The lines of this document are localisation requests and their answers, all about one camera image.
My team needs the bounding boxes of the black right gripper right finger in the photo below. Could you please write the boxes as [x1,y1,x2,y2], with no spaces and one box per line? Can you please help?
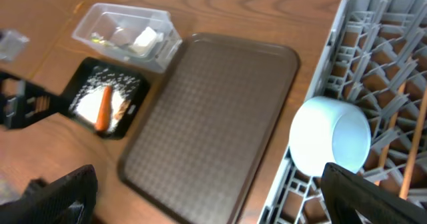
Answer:
[321,163,426,224]

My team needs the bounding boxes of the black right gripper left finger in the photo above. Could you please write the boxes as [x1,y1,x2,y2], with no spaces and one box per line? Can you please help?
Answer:
[1,165,98,224]

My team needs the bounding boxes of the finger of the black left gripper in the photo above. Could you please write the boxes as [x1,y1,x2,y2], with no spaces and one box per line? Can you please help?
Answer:
[1,71,70,129]

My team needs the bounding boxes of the white cooked rice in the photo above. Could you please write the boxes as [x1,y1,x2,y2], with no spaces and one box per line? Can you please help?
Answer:
[69,66,141,134]

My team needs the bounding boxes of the light blue rice bowl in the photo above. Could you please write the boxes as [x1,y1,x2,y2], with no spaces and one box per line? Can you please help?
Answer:
[288,96,371,177]

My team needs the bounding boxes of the orange carrot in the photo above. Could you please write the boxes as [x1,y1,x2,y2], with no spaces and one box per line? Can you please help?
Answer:
[94,86,113,132]

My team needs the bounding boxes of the brown round bread piece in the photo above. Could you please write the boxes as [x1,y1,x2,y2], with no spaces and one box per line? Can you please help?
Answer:
[113,100,130,121]

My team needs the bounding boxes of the foil wrapper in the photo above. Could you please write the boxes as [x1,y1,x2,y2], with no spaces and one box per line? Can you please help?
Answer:
[90,27,134,49]

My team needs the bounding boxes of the white paper napkin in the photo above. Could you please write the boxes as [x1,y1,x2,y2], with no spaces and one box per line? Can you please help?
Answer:
[129,27,163,55]

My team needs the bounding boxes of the black waste tray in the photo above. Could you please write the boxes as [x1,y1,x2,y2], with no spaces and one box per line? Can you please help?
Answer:
[61,57,150,139]

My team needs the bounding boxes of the grey dishwasher rack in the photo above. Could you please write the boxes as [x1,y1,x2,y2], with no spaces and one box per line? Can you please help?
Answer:
[258,0,426,223]

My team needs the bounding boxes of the brown serving tray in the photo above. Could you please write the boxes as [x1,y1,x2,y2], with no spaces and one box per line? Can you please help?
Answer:
[117,33,299,223]

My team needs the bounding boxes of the clear plastic bin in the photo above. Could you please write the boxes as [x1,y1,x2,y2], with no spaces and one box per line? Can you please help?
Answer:
[72,3,182,73]

